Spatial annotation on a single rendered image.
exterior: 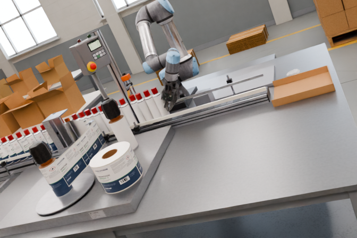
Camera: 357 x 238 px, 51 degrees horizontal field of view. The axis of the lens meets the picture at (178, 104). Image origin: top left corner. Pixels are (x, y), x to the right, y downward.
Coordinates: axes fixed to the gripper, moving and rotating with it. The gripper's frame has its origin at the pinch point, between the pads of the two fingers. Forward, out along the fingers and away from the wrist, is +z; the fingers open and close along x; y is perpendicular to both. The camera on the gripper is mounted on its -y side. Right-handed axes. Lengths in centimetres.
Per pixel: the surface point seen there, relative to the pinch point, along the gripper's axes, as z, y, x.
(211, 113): -5.6, 5.9, 25.9
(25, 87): 184, -308, -316
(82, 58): -22, 1, -54
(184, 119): 1.8, 5.9, 10.9
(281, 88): -23, -6, 61
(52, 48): 204, -543, -405
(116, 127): -0.8, 32.7, -19.4
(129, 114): 8.1, 2.1, -23.1
